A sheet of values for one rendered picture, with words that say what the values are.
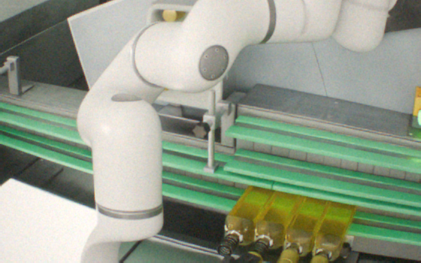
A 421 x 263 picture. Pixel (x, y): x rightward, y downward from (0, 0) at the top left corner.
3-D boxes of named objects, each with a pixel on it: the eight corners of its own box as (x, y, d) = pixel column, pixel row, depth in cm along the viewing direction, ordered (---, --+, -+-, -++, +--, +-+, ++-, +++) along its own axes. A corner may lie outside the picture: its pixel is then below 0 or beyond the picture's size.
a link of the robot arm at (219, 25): (229, -17, 78) (134, -14, 71) (286, -18, 66) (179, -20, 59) (231, 77, 81) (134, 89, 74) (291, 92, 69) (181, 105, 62)
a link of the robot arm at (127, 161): (232, 199, 71) (178, 169, 84) (237, 24, 67) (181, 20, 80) (108, 215, 63) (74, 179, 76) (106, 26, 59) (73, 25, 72)
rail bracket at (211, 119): (217, 152, 122) (192, 181, 112) (219, 76, 115) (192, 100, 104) (231, 155, 121) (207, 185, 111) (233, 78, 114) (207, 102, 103)
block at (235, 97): (230, 130, 127) (217, 144, 121) (231, 89, 123) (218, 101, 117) (246, 133, 126) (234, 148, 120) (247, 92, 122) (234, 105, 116)
